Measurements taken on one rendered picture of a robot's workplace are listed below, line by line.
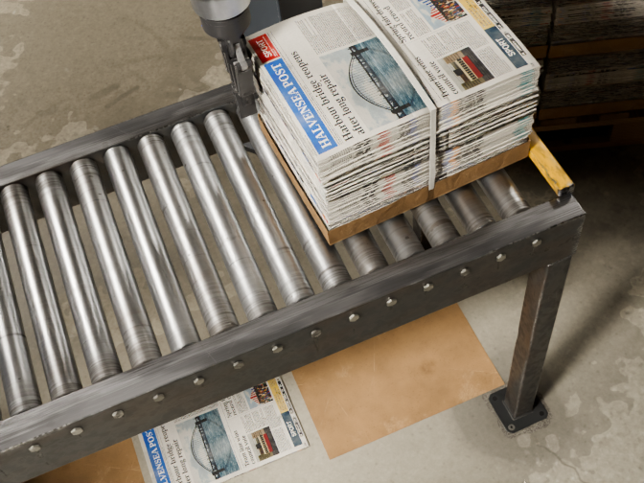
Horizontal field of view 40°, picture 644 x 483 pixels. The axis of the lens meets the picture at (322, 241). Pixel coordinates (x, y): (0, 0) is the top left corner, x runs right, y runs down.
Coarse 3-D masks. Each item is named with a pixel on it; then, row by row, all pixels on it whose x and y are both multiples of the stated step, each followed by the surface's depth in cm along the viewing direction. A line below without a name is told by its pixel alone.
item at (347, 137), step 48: (288, 48) 138; (336, 48) 137; (288, 96) 132; (336, 96) 131; (384, 96) 131; (288, 144) 143; (336, 144) 127; (384, 144) 129; (336, 192) 134; (384, 192) 140
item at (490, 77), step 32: (384, 0) 142; (416, 0) 141; (448, 0) 140; (480, 0) 140; (416, 32) 138; (448, 32) 137; (480, 32) 136; (512, 32) 136; (448, 64) 133; (480, 64) 132; (512, 64) 132; (448, 96) 129; (480, 96) 131; (512, 96) 134; (480, 128) 137; (512, 128) 142; (448, 160) 141; (480, 160) 145
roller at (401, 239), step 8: (400, 216) 147; (384, 224) 147; (392, 224) 146; (400, 224) 145; (408, 224) 146; (384, 232) 146; (392, 232) 145; (400, 232) 145; (408, 232) 145; (384, 240) 147; (392, 240) 145; (400, 240) 144; (408, 240) 144; (416, 240) 144; (392, 248) 145; (400, 248) 143; (408, 248) 143; (416, 248) 143; (424, 248) 144; (400, 256) 143; (408, 256) 142
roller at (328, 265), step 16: (256, 128) 160; (256, 144) 159; (272, 160) 156; (272, 176) 155; (288, 176) 153; (288, 192) 152; (288, 208) 150; (304, 208) 149; (304, 224) 147; (304, 240) 147; (320, 240) 145; (320, 256) 144; (336, 256) 144; (320, 272) 143; (336, 272) 141
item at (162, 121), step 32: (224, 96) 165; (256, 96) 166; (128, 128) 163; (160, 128) 162; (32, 160) 161; (64, 160) 160; (96, 160) 162; (0, 192) 159; (32, 192) 162; (0, 224) 165
